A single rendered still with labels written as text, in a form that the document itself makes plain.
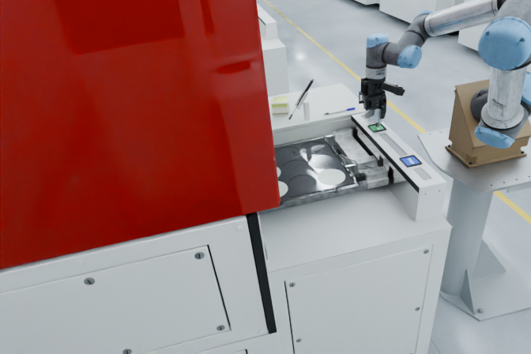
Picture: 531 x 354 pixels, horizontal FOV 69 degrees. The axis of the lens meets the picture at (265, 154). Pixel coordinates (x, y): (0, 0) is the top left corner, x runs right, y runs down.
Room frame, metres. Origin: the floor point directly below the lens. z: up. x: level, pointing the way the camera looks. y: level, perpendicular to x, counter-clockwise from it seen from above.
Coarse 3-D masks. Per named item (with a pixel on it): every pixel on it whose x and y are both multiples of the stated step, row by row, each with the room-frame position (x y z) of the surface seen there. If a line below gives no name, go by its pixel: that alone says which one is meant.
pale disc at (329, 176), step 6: (318, 174) 1.16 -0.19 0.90; (324, 174) 1.15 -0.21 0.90; (330, 174) 1.15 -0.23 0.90; (336, 174) 1.14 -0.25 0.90; (342, 174) 1.14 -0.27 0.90; (318, 180) 1.12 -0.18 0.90; (324, 180) 1.12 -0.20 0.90; (330, 180) 1.11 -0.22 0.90; (336, 180) 1.11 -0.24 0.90; (342, 180) 1.10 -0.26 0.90
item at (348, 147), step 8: (336, 144) 1.41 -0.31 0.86; (344, 144) 1.38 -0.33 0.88; (352, 144) 1.37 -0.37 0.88; (344, 152) 1.32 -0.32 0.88; (352, 152) 1.31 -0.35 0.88; (360, 152) 1.30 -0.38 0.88; (352, 168) 1.23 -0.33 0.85; (368, 168) 1.18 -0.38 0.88; (368, 184) 1.09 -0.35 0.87; (376, 184) 1.10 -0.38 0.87; (384, 184) 1.10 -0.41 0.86
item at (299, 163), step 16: (304, 144) 1.39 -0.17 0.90; (320, 144) 1.37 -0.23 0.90; (288, 160) 1.28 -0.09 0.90; (304, 160) 1.26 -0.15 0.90; (320, 160) 1.25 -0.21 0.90; (336, 160) 1.23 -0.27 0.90; (288, 176) 1.17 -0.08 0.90; (304, 176) 1.16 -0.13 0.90; (288, 192) 1.08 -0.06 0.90; (304, 192) 1.06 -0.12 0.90
